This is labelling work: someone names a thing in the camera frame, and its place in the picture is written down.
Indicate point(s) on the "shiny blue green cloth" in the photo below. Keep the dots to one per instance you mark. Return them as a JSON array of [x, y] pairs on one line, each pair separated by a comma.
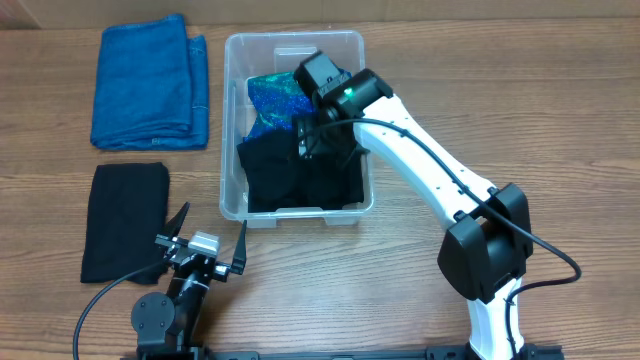
[[277, 99]]

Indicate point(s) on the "folded blue denim jeans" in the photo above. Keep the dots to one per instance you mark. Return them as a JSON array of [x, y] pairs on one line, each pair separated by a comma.
[[152, 88]]

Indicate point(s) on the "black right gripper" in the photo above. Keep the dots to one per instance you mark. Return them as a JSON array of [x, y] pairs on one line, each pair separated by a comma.
[[310, 138]]

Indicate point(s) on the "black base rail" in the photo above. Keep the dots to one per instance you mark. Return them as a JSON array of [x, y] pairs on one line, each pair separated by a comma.
[[450, 352]]

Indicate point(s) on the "black cloth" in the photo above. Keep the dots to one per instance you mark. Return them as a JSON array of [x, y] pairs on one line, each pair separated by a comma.
[[272, 171], [127, 208], [330, 181]]

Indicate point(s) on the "clear plastic storage bin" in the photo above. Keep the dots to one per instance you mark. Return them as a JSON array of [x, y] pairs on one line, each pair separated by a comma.
[[248, 55]]

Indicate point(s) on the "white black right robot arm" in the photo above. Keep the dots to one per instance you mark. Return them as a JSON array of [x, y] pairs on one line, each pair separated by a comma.
[[486, 243]]

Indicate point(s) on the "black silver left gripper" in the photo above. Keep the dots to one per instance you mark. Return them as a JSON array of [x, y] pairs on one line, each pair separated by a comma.
[[222, 272]]

